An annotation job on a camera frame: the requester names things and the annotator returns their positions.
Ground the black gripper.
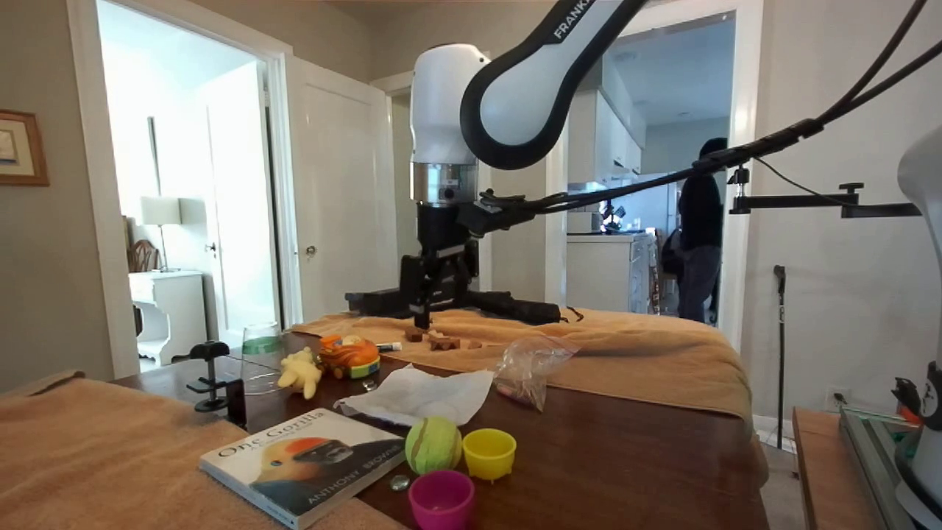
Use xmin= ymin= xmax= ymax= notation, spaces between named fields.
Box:
xmin=394 ymin=197 xmax=485 ymax=334

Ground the book with bird cover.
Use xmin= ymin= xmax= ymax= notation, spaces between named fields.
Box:
xmin=198 ymin=407 xmax=406 ymax=530

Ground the orange plush toy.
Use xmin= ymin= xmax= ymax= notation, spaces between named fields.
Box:
xmin=312 ymin=334 xmax=387 ymax=384

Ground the clear plastic bag of crayons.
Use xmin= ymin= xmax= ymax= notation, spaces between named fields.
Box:
xmin=491 ymin=335 xmax=578 ymax=413

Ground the green tennis ball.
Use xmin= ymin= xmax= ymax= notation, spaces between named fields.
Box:
xmin=401 ymin=413 xmax=466 ymax=481

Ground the white door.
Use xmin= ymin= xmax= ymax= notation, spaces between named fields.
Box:
xmin=287 ymin=57 xmax=401 ymax=326

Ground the yellow plastic cup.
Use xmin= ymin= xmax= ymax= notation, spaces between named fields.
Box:
xmin=460 ymin=426 xmax=521 ymax=487

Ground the clear jar with green lid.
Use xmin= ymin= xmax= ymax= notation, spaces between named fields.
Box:
xmin=239 ymin=326 xmax=295 ymax=404

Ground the white kitchen counter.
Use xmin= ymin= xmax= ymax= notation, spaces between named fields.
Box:
xmin=562 ymin=230 xmax=657 ymax=316

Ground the pink plastic cup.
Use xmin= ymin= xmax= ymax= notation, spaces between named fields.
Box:
xmin=406 ymin=469 xmax=479 ymax=530

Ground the tan towel with tag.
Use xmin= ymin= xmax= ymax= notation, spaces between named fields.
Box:
xmin=288 ymin=307 xmax=755 ymax=420

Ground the black clamp stand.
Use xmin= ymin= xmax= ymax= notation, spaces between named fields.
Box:
xmin=169 ymin=339 xmax=235 ymax=416

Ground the white cabinet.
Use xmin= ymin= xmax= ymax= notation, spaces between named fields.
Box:
xmin=123 ymin=269 xmax=210 ymax=369

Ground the white table lamp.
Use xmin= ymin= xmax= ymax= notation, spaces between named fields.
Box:
xmin=138 ymin=194 xmax=186 ymax=275

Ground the person in dark clothes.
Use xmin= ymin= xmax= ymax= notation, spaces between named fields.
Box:
xmin=674 ymin=135 xmax=730 ymax=323

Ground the black standing pole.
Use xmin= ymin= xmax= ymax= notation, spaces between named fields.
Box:
xmin=768 ymin=263 xmax=791 ymax=453

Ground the wooden side table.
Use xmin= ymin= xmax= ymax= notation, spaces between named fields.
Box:
xmin=788 ymin=407 xmax=890 ymax=530

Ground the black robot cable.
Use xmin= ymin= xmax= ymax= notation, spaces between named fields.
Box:
xmin=478 ymin=0 xmax=934 ymax=239
xmin=805 ymin=38 xmax=942 ymax=142

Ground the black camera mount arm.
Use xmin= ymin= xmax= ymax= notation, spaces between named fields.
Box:
xmin=728 ymin=179 xmax=924 ymax=220

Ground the framed wall picture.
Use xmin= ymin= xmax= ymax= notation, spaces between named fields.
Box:
xmin=0 ymin=105 xmax=53 ymax=191

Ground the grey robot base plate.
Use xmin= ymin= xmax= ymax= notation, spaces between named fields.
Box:
xmin=834 ymin=394 xmax=942 ymax=530

